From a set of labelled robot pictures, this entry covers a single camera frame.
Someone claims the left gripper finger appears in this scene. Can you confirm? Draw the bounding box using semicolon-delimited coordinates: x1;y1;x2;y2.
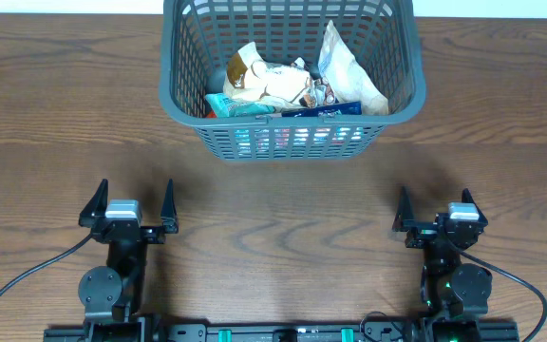
160;179;179;233
79;179;108;227

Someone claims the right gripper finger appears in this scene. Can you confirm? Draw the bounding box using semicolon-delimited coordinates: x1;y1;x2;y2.
392;186;415;232
462;188;488;226

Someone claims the tissue pack bundle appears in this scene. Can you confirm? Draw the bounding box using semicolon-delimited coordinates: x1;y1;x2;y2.
234;124;378;160

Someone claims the teal snack bag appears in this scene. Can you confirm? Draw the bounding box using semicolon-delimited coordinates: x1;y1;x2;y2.
205;93;276;118

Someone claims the cookie pouch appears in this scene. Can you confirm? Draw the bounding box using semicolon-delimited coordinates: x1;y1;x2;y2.
294;57;337;106
317;20;389;115
223;42;317;110

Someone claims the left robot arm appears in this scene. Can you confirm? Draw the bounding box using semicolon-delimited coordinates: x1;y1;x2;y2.
78;180;179;341

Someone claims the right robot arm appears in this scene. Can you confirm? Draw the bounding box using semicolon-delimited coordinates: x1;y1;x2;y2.
392;187;492;341

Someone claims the grey plastic basket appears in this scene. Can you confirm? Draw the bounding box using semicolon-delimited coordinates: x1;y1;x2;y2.
159;0;426;161

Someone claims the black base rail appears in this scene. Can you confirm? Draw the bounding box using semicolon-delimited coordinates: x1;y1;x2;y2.
43;320;520;342

